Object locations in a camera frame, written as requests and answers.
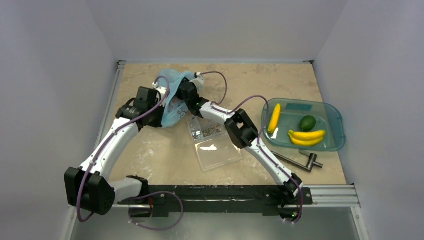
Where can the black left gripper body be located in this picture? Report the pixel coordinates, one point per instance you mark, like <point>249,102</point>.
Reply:
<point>156,117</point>

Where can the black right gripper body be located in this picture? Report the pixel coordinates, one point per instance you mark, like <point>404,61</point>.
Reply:
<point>185,91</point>

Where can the light blue plastic bag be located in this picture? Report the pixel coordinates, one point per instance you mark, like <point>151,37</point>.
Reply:
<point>175,109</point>

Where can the yellow fake squash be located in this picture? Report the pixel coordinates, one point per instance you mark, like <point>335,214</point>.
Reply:
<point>274,120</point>

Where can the yellow fake banana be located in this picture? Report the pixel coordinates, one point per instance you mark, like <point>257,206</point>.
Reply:
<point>306,139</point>

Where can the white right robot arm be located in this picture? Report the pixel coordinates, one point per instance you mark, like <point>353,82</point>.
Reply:
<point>244,135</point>

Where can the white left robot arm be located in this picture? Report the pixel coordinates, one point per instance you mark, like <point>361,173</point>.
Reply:
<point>87,187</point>

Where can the green fake lime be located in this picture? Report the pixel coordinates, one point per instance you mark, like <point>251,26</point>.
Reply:
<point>307,123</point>

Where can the clear plastic screw box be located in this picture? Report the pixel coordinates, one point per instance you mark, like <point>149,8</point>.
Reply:
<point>212,143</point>

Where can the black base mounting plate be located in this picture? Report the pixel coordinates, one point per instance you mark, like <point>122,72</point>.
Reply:
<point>267,200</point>

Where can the teal plastic tray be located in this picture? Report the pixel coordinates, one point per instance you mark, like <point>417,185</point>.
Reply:
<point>292,111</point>

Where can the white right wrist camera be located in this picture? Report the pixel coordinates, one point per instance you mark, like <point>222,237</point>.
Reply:
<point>198,80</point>

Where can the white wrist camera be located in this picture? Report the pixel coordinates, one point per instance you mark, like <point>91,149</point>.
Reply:
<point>162,95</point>
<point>198,80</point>

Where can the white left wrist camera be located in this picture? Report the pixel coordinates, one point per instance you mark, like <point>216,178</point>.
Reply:
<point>162,95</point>

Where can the aluminium frame rail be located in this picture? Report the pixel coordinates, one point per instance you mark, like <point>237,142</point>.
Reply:
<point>322,196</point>

